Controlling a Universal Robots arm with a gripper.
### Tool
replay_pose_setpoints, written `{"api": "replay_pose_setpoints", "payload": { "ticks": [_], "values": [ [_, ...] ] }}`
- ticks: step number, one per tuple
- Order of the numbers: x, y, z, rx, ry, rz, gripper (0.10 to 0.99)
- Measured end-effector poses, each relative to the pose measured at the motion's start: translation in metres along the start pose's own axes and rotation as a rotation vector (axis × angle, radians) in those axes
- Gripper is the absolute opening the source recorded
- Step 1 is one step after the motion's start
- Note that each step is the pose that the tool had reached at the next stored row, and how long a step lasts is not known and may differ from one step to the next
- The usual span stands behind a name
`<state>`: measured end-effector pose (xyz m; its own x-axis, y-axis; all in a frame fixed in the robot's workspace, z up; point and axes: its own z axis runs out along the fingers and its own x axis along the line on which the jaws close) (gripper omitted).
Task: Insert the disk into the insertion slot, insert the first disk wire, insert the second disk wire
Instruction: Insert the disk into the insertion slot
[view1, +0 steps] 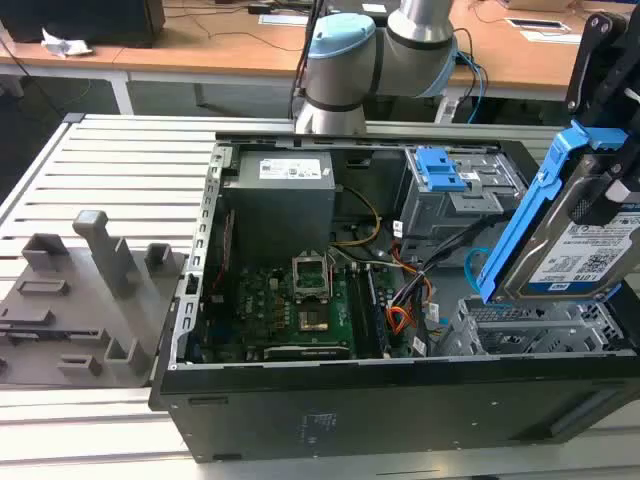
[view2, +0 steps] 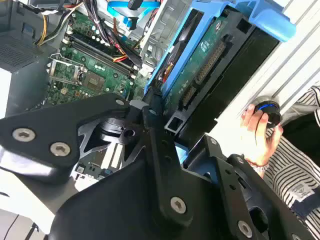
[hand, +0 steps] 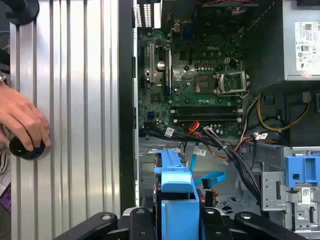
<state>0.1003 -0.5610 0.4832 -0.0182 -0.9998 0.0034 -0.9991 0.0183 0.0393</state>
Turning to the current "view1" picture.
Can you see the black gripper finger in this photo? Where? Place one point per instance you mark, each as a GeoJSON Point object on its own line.
{"type": "Point", "coordinates": [590, 205]}

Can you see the hard disk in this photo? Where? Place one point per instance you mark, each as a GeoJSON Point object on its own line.
{"type": "Point", "coordinates": [565, 260]}

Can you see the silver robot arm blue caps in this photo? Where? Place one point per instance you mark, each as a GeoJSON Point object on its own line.
{"type": "Point", "coordinates": [345, 75]}

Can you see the grey metal disk bay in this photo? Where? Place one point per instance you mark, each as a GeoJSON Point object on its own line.
{"type": "Point", "coordinates": [530, 335]}

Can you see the black RAM slot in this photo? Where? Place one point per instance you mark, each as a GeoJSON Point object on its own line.
{"type": "Point", "coordinates": [367, 310]}
{"type": "Point", "coordinates": [356, 310]}

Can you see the wooden desk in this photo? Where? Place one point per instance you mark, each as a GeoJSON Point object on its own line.
{"type": "Point", "coordinates": [200, 50]}
{"type": "Point", "coordinates": [525, 60]}

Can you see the grey metal drive cage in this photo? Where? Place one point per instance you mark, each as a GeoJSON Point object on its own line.
{"type": "Point", "coordinates": [450, 220]}

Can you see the blue plastic cage latch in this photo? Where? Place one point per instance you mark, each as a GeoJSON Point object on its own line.
{"type": "Point", "coordinates": [440, 170]}

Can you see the metal locking lever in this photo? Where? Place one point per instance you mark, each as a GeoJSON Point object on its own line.
{"type": "Point", "coordinates": [331, 272]}

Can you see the black PC case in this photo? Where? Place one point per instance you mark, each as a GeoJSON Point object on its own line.
{"type": "Point", "coordinates": [400, 415]}

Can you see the grey power supply unit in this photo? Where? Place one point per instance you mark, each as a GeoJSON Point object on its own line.
{"type": "Point", "coordinates": [280, 210]}

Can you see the black expansion card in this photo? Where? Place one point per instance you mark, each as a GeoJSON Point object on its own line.
{"type": "Point", "coordinates": [305, 351]}

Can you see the white paper sheet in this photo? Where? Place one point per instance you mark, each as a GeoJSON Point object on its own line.
{"type": "Point", "coordinates": [282, 19]}

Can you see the green motherboard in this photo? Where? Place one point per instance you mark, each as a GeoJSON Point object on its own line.
{"type": "Point", "coordinates": [260, 305]}

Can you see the grey parts rack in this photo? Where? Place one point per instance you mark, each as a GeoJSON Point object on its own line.
{"type": "Point", "coordinates": [75, 320]}

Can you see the black computer box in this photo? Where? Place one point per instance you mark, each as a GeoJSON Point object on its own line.
{"type": "Point", "coordinates": [80, 22]}

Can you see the crumpled white paper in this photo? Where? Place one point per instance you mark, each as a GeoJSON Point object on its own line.
{"type": "Point", "coordinates": [62, 46]}

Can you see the black tablet white frame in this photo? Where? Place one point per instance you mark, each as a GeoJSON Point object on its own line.
{"type": "Point", "coordinates": [537, 24]}

